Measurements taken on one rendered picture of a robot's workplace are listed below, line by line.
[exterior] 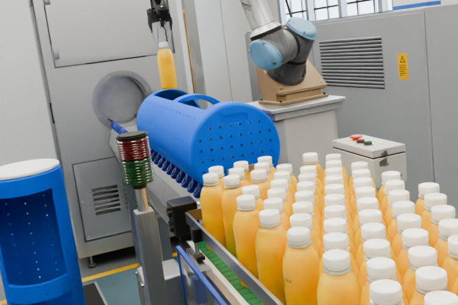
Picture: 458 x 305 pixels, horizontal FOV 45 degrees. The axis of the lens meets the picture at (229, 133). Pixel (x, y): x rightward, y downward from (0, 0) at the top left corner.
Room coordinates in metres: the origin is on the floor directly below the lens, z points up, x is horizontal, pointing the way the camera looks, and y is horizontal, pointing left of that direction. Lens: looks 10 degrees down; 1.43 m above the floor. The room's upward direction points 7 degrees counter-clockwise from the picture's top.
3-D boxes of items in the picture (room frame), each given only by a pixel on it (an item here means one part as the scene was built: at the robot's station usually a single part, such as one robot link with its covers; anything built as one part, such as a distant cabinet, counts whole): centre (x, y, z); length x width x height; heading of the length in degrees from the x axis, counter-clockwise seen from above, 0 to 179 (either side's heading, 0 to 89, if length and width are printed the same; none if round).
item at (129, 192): (3.47, 0.68, 0.31); 0.06 x 0.06 x 0.63; 19
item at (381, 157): (1.46, -0.37, 1.05); 0.20 x 0.10 x 0.10; 19
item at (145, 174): (1.09, 0.19, 1.18); 0.06 x 0.06 x 0.05
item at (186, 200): (1.46, 0.15, 0.95); 0.10 x 0.07 x 0.10; 109
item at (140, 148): (1.09, 0.19, 1.23); 0.06 x 0.06 x 0.04
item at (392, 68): (3.96, -0.88, 0.72); 2.15 x 0.54 x 1.45; 22
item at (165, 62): (2.32, 0.22, 1.33); 0.07 x 0.07 x 0.18
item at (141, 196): (1.09, 0.19, 1.18); 0.06 x 0.06 x 0.16
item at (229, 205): (1.30, 0.01, 0.99); 0.07 x 0.07 x 0.18
